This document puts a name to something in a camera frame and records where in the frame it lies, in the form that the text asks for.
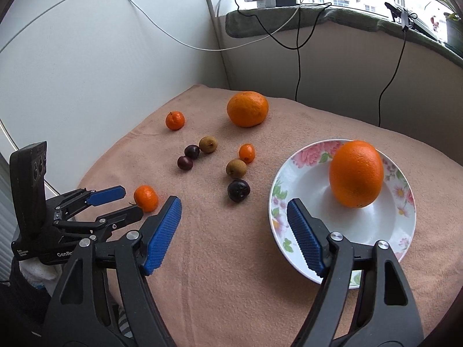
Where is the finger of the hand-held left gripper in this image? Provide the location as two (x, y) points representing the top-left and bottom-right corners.
(54, 204), (145, 243)
(54, 185), (126, 221)

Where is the hanging black cable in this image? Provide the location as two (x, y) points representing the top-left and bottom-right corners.
(295, 5), (303, 102)
(378, 25), (407, 128)

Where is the floral white plate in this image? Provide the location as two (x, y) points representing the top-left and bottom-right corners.
(268, 138), (416, 290)

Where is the large dark plum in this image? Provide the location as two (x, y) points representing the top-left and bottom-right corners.
(227, 180), (250, 202)

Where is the black clamp mount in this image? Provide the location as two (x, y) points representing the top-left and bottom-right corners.
(384, 2), (416, 31)

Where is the white ribbed panel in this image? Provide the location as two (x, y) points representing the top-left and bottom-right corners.
(0, 159), (17, 283)

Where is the looping black cable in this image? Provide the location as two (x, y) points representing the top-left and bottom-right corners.
(235, 0), (332, 50)

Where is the striped cloth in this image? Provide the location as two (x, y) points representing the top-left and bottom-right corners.
(116, 305), (135, 339)

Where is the brown kiwi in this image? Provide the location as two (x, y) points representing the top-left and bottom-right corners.
(199, 136), (218, 154)
(226, 159), (248, 179)

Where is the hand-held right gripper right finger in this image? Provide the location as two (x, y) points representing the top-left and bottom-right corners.
(287, 198), (425, 347)

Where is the smooth large orange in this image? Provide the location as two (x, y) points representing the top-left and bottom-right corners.
(329, 140), (384, 208)

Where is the grey-green sill cloth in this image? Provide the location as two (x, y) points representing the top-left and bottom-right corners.
(225, 5), (463, 62)

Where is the speckled large orange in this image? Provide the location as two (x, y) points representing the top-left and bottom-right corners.
(227, 91), (269, 128)

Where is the pink blanket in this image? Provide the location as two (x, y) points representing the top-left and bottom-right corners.
(78, 84), (463, 347)

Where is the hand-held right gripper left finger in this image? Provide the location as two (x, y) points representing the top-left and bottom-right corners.
(43, 196), (182, 347)

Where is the small tangerine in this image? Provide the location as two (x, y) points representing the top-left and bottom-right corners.
(166, 111), (185, 130)
(133, 185), (159, 213)

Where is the potted plant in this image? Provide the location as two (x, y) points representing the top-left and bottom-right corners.
(416, 0), (463, 48)

